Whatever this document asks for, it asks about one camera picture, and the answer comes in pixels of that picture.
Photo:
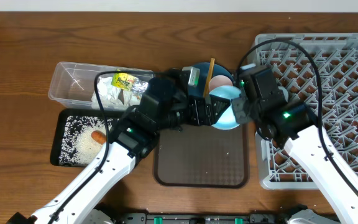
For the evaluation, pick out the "light blue rice bowl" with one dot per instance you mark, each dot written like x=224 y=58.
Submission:
x=227 y=120

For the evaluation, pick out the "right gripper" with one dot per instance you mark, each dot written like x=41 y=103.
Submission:
x=240 y=115

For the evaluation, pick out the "black plastic tray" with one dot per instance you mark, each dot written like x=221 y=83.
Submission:
x=55 y=151

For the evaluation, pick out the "green yellow snack wrapper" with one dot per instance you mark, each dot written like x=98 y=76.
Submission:
x=130 y=83

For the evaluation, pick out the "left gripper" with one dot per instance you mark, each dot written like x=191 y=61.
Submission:
x=211 y=116

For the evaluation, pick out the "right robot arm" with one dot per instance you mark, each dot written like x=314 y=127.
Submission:
x=295 y=128

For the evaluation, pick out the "white rice pile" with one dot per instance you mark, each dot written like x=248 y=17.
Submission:
x=77 y=147

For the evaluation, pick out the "grey dishwasher rack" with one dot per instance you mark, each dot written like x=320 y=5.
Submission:
x=321 y=70

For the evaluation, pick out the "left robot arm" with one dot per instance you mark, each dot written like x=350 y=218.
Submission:
x=162 y=106

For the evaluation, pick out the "right wooden chopstick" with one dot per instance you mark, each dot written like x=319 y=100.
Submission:
x=210 y=77

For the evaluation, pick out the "brown serving tray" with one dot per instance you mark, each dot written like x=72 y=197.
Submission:
x=202 y=157

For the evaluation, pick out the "white tissue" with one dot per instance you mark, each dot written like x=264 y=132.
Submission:
x=111 y=95

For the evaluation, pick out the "pink cup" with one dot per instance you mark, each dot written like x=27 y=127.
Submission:
x=219 y=80

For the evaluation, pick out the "dark blue plate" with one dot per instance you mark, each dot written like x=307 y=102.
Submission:
x=204 y=67

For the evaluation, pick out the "light blue cup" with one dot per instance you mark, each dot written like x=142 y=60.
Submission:
x=285 y=92

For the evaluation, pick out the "orange carrot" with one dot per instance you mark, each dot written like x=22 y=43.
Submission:
x=99 y=137

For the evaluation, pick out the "clear plastic bin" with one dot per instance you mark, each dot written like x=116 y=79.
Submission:
x=72 y=84

